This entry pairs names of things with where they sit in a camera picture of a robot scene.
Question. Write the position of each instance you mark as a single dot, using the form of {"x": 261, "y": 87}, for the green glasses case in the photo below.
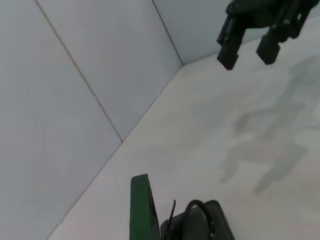
{"x": 140, "y": 212}

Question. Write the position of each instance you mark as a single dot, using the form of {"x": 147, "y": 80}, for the black round glasses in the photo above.
{"x": 190, "y": 225}

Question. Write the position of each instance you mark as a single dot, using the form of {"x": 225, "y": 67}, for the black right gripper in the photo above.
{"x": 262, "y": 12}

